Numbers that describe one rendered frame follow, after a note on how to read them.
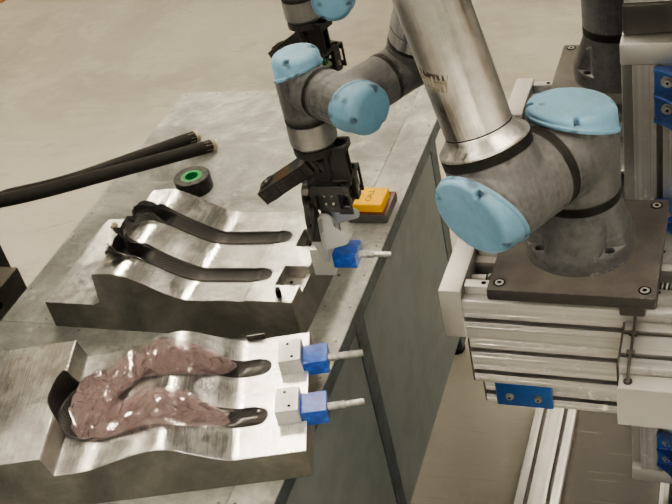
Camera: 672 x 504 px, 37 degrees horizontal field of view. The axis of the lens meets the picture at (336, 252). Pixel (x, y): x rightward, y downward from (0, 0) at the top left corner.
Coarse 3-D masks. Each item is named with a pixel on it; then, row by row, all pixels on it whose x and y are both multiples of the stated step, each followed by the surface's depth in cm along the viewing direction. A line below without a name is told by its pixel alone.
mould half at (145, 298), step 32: (160, 192) 196; (160, 224) 188; (224, 224) 192; (256, 224) 190; (288, 224) 187; (96, 256) 196; (192, 256) 184; (224, 256) 184; (256, 256) 181; (288, 256) 179; (64, 288) 190; (96, 288) 181; (128, 288) 178; (160, 288) 177; (192, 288) 178; (224, 288) 176; (256, 288) 173; (288, 288) 172; (320, 288) 181; (64, 320) 189; (96, 320) 186; (128, 320) 184; (160, 320) 181; (192, 320) 179; (224, 320) 176; (256, 320) 174; (288, 320) 171
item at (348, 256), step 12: (360, 240) 169; (312, 252) 168; (336, 252) 168; (348, 252) 167; (360, 252) 168; (372, 252) 167; (384, 252) 167; (324, 264) 169; (336, 264) 168; (348, 264) 168
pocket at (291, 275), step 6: (282, 270) 176; (288, 270) 178; (294, 270) 177; (300, 270) 177; (306, 270) 176; (282, 276) 176; (288, 276) 178; (294, 276) 178; (300, 276) 178; (306, 276) 176; (276, 282) 174; (282, 282) 176; (288, 282) 177; (294, 282) 177; (300, 282) 177
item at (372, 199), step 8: (368, 192) 200; (376, 192) 200; (384, 192) 199; (360, 200) 198; (368, 200) 198; (376, 200) 197; (384, 200) 198; (360, 208) 198; (368, 208) 197; (376, 208) 197
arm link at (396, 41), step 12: (396, 24) 141; (396, 36) 142; (384, 48) 148; (396, 48) 144; (408, 48) 143; (396, 60) 145; (408, 60) 144; (396, 72) 144; (408, 72) 145; (408, 84) 146; (420, 84) 149
